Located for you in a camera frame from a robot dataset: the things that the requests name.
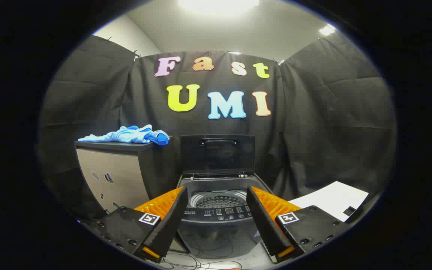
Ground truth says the white board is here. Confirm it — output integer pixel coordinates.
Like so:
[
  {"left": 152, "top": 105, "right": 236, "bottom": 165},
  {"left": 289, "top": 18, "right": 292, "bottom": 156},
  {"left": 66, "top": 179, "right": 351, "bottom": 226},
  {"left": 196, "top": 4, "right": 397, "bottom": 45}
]
[{"left": 288, "top": 181, "right": 369, "bottom": 222}]

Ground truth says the grey top-load washing machine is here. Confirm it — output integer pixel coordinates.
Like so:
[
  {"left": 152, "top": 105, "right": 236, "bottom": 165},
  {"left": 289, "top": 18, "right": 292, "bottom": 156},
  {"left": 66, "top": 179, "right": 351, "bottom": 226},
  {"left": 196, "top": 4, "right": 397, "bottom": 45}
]
[{"left": 169, "top": 172, "right": 276, "bottom": 259}]

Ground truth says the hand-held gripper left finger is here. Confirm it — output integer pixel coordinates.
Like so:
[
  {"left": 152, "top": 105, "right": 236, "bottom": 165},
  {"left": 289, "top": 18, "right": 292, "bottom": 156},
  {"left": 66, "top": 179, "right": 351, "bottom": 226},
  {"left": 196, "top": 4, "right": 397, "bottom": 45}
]
[{"left": 90, "top": 186, "right": 189, "bottom": 263}]

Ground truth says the light blue polo shirt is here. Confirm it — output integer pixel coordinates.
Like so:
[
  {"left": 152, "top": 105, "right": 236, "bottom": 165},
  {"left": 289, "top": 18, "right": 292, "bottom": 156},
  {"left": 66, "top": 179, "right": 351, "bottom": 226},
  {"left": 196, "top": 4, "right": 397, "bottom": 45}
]
[{"left": 78, "top": 125, "right": 170, "bottom": 146}]

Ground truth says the dark washing machine lid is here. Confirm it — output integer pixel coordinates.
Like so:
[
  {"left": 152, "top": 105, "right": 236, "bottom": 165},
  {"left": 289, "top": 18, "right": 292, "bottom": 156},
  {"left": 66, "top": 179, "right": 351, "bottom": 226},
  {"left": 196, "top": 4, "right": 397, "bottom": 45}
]
[{"left": 180, "top": 135, "right": 256, "bottom": 179}]

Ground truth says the black backdrop cloth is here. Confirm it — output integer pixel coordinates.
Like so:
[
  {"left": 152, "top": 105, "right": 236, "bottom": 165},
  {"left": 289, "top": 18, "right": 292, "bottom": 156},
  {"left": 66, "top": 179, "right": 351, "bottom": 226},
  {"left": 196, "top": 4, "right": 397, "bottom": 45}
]
[{"left": 40, "top": 34, "right": 397, "bottom": 222}]

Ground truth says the grey cabinet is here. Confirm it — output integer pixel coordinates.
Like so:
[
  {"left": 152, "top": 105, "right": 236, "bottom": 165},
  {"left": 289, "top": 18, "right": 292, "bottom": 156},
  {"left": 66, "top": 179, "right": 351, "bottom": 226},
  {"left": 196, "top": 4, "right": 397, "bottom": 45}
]
[{"left": 74, "top": 136, "right": 181, "bottom": 218}]

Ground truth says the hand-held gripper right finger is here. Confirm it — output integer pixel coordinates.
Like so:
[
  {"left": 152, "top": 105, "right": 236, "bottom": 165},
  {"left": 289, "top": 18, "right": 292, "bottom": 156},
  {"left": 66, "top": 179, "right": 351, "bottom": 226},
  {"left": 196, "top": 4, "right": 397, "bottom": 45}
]
[{"left": 246, "top": 185, "right": 351, "bottom": 264}]

